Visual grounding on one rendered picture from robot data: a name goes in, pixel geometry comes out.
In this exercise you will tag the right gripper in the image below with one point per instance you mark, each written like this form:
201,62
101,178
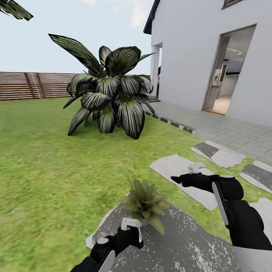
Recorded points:
187,180

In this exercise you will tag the insectifuge atomizer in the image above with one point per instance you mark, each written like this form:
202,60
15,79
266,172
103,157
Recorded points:
141,244

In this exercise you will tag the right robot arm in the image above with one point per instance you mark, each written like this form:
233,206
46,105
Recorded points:
252,247

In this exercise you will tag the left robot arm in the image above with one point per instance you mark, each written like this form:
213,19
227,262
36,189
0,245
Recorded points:
107,248

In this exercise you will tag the pot plant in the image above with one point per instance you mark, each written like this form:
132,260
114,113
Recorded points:
145,203

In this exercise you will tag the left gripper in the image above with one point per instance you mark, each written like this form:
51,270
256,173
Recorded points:
129,237

